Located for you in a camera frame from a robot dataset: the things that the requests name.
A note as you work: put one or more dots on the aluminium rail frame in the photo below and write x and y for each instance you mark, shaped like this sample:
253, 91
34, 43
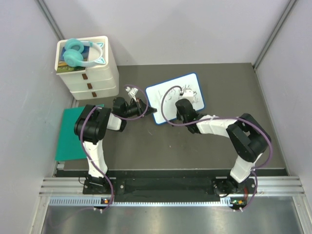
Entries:
267, 186

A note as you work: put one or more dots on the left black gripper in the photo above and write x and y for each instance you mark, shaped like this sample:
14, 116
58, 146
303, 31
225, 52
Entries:
143, 108

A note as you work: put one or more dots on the colourful picture book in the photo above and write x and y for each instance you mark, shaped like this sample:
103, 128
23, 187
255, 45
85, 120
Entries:
63, 67

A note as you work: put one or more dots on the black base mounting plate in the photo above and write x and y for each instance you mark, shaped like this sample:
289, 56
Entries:
170, 185

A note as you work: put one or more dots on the slotted grey cable duct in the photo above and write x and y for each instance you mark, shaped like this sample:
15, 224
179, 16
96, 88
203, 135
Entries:
103, 202

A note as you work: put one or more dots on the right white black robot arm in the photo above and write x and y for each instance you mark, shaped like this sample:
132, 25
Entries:
247, 137

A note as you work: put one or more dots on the white three-drawer storage unit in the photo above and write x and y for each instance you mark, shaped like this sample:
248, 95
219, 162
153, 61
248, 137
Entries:
100, 81

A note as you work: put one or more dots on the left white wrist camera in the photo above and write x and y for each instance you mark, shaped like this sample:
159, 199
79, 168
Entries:
131, 92

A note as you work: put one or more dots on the green cutting mat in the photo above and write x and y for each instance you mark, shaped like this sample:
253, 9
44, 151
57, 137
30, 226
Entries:
69, 146

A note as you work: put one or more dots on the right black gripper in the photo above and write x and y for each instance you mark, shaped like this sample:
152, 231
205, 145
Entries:
178, 115

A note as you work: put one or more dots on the teal cat-ear headphones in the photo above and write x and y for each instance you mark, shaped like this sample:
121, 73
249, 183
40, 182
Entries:
73, 53

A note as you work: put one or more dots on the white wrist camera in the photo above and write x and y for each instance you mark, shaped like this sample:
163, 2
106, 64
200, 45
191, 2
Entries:
131, 92
188, 94

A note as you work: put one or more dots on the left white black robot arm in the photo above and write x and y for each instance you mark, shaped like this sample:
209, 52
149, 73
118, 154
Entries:
91, 127

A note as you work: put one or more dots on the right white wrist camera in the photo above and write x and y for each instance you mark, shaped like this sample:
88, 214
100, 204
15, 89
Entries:
188, 94

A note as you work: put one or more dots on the blue framed whiteboard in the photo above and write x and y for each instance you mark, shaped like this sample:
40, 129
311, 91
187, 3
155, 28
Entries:
163, 98

